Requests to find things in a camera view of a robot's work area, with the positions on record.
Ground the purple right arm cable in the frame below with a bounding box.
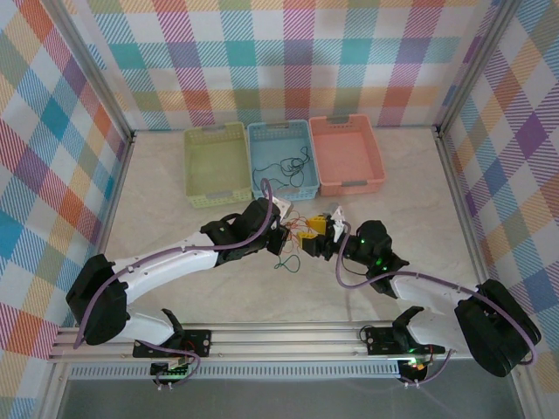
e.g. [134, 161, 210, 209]
[334, 220, 539, 366]

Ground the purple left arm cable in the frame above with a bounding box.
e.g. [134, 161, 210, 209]
[73, 177, 281, 350]

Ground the green plastic basket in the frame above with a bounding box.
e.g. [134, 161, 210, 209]
[183, 121, 255, 211]

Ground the right controller board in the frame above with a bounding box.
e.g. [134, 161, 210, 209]
[399, 355, 431, 377]

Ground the aluminium frame post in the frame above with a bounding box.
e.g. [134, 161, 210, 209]
[436, 0, 523, 136]
[50, 0, 137, 145]

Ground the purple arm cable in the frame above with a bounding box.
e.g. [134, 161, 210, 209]
[73, 177, 281, 350]
[334, 220, 539, 366]

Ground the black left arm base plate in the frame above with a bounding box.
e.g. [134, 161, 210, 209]
[133, 329, 213, 359]

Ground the left controller board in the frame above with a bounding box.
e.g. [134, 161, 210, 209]
[150, 358, 193, 381]

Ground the pink plastic basket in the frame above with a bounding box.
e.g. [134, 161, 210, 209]
[308, 113, 388, 196]

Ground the blue plastic basket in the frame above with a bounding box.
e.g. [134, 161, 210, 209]
[246, 118, 322, 203]

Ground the aluminium mounting rail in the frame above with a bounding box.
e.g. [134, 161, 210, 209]
[46, 321, 533, 362]

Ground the short purple cable loop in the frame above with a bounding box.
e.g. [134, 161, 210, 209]
[135, 338, 203, 388]
[401, 347, 456, 388]

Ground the grey slotted cable duct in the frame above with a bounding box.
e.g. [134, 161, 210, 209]
[68, 364, 403, 381]

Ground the thin orange wire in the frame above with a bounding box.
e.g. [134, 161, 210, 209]
[281, 212, 312, 239]
[283, 235, 307, 257]

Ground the thin green wire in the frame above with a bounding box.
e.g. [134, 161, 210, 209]
[273, 254, 303, 272]

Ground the aluminium side rail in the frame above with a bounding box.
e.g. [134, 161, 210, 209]
[76, 130, 137, 328]
[434, 125, 493, 287]

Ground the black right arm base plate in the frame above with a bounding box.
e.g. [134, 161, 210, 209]
[364, 326, 446, 355]

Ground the controller board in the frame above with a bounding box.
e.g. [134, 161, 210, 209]
[399, 355, 431, 377]
[150, 358, 193, 381]

